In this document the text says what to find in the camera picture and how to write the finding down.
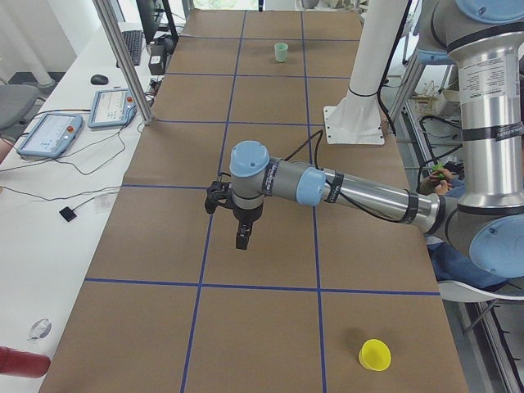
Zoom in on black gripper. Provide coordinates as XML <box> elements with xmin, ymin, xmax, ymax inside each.
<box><xmin>233</xmin><ymin>205</ymin><xmax>263</xmax><ymax>250</ymax></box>

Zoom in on yellow plastic cup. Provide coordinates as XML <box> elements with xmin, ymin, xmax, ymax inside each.
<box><xmin>358</xmin><ymin>339</ymin><xmax>391</xmax><ymax>372</ymax></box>

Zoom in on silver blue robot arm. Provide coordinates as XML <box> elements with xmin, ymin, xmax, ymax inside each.
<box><xmin>227</xmin><ymin>1</ymin><xmax>523</xmax><ymax>278</ymax></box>

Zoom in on light green plastic cup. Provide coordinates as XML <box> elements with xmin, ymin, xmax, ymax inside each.
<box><xmin>273</xmin><ymin>42</ymin><xmax>288</xmax><ymax>63</ymax></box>

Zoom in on small black square pad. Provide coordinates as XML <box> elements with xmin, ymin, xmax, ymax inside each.
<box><xmin>59</xmin><ymin>206</ymin><xmax>77</xmax><ymax>222</ymax></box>

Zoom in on far blue teach pendant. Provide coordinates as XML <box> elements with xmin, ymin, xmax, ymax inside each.
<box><xmin>88</xmin><ymin>88</ymin><xmax>137</xmax><ymax>129</ymax></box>

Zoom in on blue teach pendant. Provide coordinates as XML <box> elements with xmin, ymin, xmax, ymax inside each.
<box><xmin>17</xmin><ymin>113</ymin><xmax>84</xmax><ymax>159</ymax></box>
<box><xmin>88</xmin><ymin>88</ymin><xmax>137</xmax><ymax>129</ymax></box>

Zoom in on black power brick box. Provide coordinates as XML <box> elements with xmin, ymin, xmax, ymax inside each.
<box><xmin>148</xmin><ymin>44</ymin><xmax>167</xmax><ymax>75</ymax></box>

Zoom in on green handheld controller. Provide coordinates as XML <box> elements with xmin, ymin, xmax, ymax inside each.
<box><xmin>431</xmin><ymin>163</ymin><xmax>446</xmax><ymax>180</ymax></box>

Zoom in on person in blue hoodie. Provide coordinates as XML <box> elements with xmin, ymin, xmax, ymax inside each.
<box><xmin>419</xmin><ymin>168</ymin><xmax>509</xmax><ymax>291</ymax></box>

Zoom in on black computer mouse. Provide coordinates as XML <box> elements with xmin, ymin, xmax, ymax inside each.
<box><xmin>90</xmin><ymin>74</ymin><xmax>109</xmax><ymax>85</ymax></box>

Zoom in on near blue teach pendant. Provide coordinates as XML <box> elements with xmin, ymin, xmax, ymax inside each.
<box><xmin>17</xmin><ymin>113</ymin><xmax>84</xmax><ymax>159</ymax></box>

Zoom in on black keyboard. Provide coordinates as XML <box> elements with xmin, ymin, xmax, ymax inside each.
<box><xmin>121</xmin><ymin>30</ymin><xmax>144</xmax><ymax>66</ymax></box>

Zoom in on clear plastic tape roll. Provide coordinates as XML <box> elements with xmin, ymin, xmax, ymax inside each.
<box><xmin>27</xmin><ymin>318</ymin><xmax>52</xmax><ymax>341</ymax></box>

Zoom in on black monitor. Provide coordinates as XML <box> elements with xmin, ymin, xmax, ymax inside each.
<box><xmin>136</xmin><ymin>0</ymin><xmax>165</xmax><ymax>43</ymax></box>

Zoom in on red cylinder object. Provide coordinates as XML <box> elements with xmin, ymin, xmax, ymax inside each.
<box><xmin>1</xmin><ymin>346</ymin><xmax>51</xmax><ymax>378</ymax></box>

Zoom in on grey office chair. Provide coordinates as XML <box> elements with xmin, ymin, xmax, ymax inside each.
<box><xmin>1</xmin><ymin>84</ymin><xmax>40</xmax><ymax>129</ymax></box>

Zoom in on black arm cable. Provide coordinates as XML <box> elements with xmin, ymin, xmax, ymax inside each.
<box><xmin>282</xmin><ymin>129</ymin><xmax>410</xmax><ymax>224</ymax></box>

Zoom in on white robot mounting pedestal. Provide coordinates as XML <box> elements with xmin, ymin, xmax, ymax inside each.
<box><xmin>323</xmin><ymin>0</ymin><xmax>410</xmax><ymax>145</ymax></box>

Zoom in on aluminium frame post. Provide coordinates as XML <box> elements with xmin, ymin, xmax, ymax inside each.
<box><xmin>93</xmin><ymin>0</ymin><xmax>153</xmax><ymax>125</ymax></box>

